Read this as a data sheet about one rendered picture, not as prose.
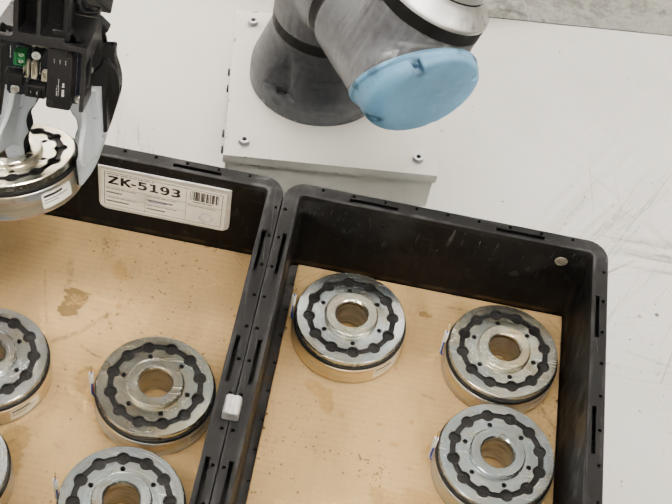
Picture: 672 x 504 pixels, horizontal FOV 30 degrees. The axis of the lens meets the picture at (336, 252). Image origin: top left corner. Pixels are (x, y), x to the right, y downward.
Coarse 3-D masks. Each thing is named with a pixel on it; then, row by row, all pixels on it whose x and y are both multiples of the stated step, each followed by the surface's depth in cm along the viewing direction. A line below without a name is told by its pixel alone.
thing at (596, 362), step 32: (288, 192) 114; (320, 192) 114; (288, 224) 111; (448, 224) 114; (480, 224) 114; (256, 320) 105; (256, 352) 104; (256, 384) 101; (224, 448) 97; (224, 480) 95
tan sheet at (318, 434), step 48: (288, 336) 116; (432, 336) 118; (288, 384) 113; (336, 384) 114; (384, 384) 114; (432, 384) 115; (288, 432) 110; (336, 432) 111; (384, 432) 111; (432, 432) 112; (288, 480) 107; (336, 480) 108; (384, 480) 108; (432, 480) 109
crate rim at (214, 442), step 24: (168, 168) 114; (192, 168) 114; (216, 168) 114; (264, 192) 114; (264, 216) 112; (264, 240) 110; (264, 264) 108; (240, 312) 105; (240, 336) 104; (240, 360) 102; (216, 408) 99; (216, 432) 98; (216, 456) 97
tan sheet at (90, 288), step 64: (0, 256) 118; (64, 256) 119; (128, 256) 120; (192, 256) 120; (64, 320) 114; (128, 320) 115; (192, 320) 116; (64, 384) 110; (64, 448) 106; (192, 448) 108
